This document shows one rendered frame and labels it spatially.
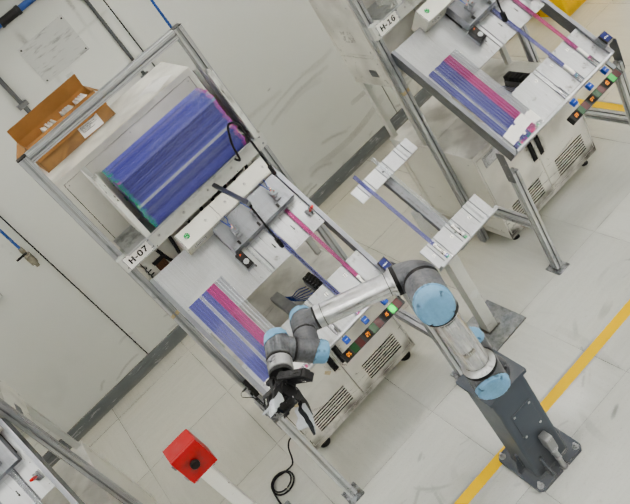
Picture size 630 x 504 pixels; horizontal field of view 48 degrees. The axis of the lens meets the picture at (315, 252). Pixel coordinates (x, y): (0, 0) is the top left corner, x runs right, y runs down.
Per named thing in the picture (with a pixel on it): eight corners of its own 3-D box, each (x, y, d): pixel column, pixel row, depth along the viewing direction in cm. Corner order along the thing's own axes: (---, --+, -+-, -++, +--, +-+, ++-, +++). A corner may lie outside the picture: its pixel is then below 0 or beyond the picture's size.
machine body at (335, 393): (420, 352, 353) (363, 271, 319) (323, 457, 339) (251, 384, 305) (348, 306, 406) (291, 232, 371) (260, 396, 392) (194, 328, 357)
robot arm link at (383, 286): (422, 239, 221) (280, 305, 225) (433, 259, 212) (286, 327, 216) (433, 266, 228) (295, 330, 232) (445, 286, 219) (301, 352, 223)
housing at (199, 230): (276, 180, 307) (274, 168, 294) (193, 259, 297) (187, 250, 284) (262, 168, 309) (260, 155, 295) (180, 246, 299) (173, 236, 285)
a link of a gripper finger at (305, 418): (309, 441, 195) (290, 413, 198) (323, 429, 193) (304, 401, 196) (303, 444, 193) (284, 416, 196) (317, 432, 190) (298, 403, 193)
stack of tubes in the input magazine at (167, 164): (248, 142, 287) (210, 89, 272) (155, 228, 277) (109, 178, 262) (235, 137, 297) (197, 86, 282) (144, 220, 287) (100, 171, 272)
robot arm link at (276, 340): (293, 326, 214) (265, 323, 211) (298, 353, 205) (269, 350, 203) (286, 344, 218) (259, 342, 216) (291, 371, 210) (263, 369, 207)
